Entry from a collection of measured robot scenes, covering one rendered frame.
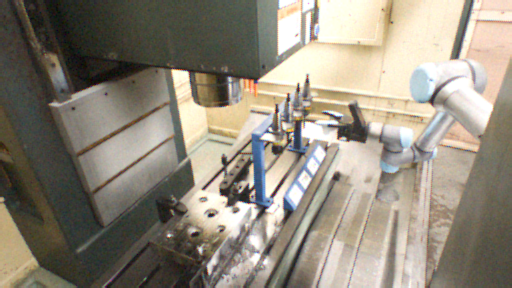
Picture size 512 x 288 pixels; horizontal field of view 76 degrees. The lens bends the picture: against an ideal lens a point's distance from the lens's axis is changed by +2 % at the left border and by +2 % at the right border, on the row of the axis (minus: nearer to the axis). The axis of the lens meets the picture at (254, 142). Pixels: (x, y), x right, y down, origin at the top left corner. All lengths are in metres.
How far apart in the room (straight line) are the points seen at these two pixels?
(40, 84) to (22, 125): 0.13
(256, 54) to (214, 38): 0.11
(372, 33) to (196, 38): 1.17
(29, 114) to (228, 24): 0.68
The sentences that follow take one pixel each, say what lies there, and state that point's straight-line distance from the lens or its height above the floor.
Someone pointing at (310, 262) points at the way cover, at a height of 0.76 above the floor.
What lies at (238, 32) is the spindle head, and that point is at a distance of 0.76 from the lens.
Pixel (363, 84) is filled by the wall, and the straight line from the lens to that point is 1.91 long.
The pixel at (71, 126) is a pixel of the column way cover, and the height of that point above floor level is 1.34.
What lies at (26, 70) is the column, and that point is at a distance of 1.16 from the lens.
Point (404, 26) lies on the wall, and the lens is 1.81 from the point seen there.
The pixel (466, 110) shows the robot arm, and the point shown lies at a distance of 1.02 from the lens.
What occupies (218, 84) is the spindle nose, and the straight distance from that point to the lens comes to 0.91.
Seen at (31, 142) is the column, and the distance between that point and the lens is 1.19.
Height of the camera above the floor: 1.79
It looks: 30 degrees down
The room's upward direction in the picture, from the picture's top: 3 degrees counter-clockwise
